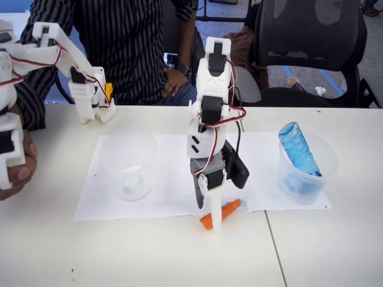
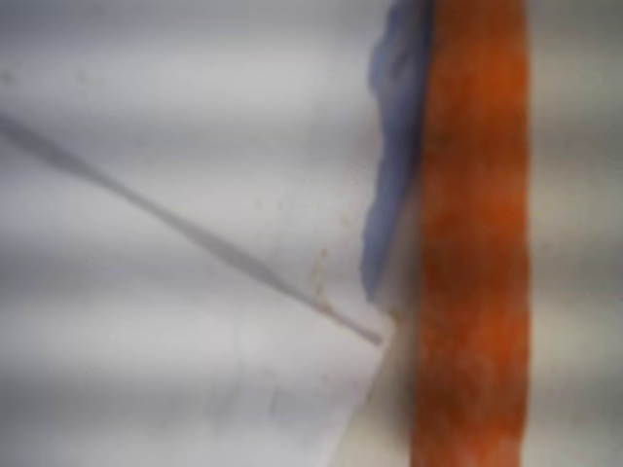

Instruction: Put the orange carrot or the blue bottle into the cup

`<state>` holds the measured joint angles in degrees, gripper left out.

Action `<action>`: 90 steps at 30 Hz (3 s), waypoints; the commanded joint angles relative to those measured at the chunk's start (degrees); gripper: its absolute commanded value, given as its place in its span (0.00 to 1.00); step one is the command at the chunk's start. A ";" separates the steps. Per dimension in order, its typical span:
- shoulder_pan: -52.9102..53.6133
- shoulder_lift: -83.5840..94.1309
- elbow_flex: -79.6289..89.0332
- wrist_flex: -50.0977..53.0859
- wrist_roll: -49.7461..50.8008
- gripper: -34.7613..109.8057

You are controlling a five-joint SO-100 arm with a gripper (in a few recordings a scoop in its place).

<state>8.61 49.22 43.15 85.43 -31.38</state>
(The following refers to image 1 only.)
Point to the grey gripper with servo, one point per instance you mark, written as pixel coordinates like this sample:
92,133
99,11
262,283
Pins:
206,168

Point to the orange carrot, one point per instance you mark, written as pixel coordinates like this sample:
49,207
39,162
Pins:
230,207

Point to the white leader arm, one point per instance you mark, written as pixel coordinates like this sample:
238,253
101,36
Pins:
71,59

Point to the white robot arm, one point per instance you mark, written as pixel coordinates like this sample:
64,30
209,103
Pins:
212,83

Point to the person right forearm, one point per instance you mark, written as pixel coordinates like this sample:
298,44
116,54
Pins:
30,104

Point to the person left forearm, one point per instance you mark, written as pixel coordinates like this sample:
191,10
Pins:
186,45

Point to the blue plastic bottle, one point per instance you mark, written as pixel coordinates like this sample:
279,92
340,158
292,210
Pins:
296,146

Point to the person left hand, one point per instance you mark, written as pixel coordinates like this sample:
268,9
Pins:
173,82

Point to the person right hand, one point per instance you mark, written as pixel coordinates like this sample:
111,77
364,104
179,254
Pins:
31,167

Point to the white paper sheet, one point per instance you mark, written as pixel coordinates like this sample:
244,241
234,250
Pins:
167,179
260,185

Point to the clear plastic container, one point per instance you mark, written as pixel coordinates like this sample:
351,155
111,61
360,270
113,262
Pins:
131,188
327,167

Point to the black smartwatch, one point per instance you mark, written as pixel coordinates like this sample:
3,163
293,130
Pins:
182,69

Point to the smartphone with lit screen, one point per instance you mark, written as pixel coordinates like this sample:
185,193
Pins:
171,59

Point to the paper cup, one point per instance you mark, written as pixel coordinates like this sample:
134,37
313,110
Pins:
293,82

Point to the person in brown shirt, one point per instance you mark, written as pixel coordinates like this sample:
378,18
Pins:
242,48

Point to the white crumpled object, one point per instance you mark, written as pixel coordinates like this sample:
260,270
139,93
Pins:
320,90

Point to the person in striped shirt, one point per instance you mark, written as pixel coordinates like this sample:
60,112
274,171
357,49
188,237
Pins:
125,45

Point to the black stand bar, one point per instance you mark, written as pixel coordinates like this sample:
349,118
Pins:
221,18

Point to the black mesh office chair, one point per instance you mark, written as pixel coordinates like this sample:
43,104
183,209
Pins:
311,36

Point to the black phone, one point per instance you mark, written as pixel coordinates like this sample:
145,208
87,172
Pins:
3,37

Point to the white flat device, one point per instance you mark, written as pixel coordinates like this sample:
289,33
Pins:
4,25

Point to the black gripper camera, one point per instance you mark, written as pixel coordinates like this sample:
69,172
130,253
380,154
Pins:
239,173

